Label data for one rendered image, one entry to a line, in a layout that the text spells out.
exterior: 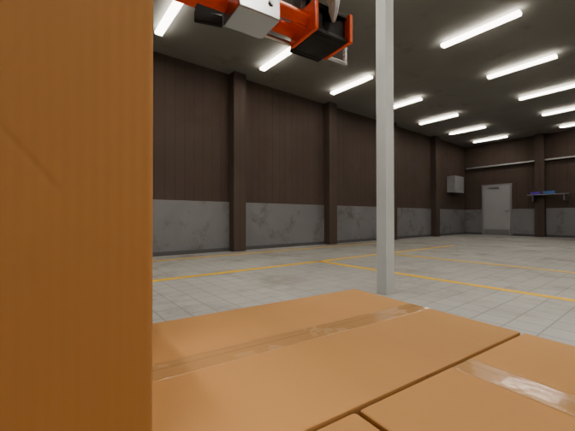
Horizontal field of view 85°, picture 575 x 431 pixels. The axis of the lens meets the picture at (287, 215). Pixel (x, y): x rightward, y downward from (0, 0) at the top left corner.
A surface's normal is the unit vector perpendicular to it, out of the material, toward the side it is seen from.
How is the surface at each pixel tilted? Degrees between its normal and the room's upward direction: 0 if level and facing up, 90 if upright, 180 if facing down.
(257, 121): 90
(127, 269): 90
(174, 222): 90
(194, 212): 90
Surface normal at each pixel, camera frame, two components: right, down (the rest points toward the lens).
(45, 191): 0.56, 0.00
